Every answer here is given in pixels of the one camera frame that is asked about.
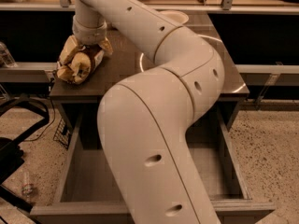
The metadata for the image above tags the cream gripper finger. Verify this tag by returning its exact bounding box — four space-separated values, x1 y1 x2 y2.
69 52 92 82
59 35 83 65

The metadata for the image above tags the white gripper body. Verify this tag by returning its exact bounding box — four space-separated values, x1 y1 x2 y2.
72 17 107 45

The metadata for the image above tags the brown chip bag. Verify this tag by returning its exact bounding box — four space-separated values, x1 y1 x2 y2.
56 35 113 85

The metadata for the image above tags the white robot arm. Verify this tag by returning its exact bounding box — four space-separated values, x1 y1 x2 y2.
73 0 224 224

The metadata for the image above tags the open grey top drawer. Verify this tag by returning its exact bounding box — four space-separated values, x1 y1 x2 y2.
30 102 276 224

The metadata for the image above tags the clear plastic bottle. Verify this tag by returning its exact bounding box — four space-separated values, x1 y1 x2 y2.
0 42 17 68

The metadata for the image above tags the white paper bowl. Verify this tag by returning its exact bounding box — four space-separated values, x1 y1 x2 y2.
161 10 189 24

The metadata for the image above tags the clear bottle on floor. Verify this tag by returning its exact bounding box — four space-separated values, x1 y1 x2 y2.
21 171 35 199

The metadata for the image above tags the black wire basket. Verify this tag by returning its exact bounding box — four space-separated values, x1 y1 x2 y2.
53 119 71 149

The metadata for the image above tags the black chair frame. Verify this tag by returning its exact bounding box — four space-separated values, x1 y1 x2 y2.
0 95 50 213

